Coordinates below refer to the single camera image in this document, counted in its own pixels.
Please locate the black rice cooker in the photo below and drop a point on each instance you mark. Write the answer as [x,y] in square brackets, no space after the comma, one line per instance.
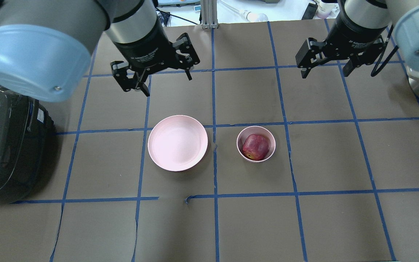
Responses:
[24,127]

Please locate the pink bowl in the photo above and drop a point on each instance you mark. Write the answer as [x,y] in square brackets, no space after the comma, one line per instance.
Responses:
[242,135]

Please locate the aluminium frame post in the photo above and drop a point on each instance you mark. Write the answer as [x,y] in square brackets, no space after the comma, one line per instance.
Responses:
[208,12]

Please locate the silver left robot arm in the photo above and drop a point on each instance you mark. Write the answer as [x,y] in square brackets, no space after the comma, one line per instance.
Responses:
[46,46]

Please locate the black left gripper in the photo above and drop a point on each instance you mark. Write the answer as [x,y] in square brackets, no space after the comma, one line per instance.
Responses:
[144,51]

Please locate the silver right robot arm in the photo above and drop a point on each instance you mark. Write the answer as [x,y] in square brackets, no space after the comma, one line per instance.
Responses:
[400,16]

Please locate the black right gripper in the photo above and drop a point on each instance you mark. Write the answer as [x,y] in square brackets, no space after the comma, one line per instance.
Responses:
[355,36]

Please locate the red apple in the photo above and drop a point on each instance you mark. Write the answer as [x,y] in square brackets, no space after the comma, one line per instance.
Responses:
[256,147]

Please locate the pink plate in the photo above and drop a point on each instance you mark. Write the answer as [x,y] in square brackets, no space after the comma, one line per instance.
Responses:
[177,143]

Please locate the purple white cup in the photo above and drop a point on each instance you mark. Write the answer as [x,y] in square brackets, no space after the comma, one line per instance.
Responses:
[325,7]

